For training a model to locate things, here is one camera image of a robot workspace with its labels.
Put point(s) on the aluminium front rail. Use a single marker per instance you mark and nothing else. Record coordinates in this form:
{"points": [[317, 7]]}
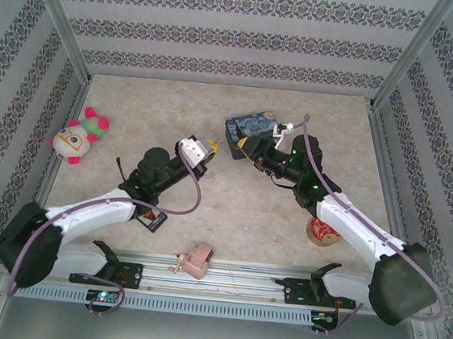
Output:
{"points": [[240, 272]]}

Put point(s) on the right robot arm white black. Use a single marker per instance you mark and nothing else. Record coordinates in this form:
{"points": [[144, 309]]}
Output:
{"points": [[350, 227]]}

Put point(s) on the red gold tape roll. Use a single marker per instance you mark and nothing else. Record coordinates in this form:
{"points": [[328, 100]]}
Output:
{"points": [[321, 234]]}

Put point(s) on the aluminium side rail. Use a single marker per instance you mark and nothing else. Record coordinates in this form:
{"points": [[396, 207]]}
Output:
{"points": [[60, 152], [385, 162]]}

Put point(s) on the starry night print box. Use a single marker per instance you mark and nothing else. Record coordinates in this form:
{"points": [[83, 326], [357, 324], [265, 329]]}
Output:
{"points": [[251, 123]]}

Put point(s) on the pink pencil sharpener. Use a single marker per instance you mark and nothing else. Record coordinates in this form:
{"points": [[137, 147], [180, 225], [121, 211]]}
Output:
{"points": [[196, 261]]}

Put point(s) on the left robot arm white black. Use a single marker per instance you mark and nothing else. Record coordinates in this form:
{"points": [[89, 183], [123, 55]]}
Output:
{"points": [[84, 211]]}

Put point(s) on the aluminium frame post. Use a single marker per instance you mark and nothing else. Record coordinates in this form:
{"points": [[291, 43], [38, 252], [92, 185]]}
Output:
{"points": [[56, 18], [412, 55]]}

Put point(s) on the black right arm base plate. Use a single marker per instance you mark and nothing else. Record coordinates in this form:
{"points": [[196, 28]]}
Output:
{"points": [[294, 292]]}

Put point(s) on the black printed card pack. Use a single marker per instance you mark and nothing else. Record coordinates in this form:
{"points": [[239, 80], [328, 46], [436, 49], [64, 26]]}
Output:
{"points": [[154, 220]]}

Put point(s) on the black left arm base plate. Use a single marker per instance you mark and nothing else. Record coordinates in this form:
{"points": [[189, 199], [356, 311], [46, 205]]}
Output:
{"points": [[130, 273]]}

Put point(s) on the small circuit board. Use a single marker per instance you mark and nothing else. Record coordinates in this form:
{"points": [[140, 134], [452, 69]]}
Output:
{"points": [[103, 296], [324, 319]]}

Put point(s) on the white pink green plush toy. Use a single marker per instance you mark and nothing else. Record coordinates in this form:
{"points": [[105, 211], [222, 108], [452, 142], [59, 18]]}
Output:
{"points": [[73, 141]]}

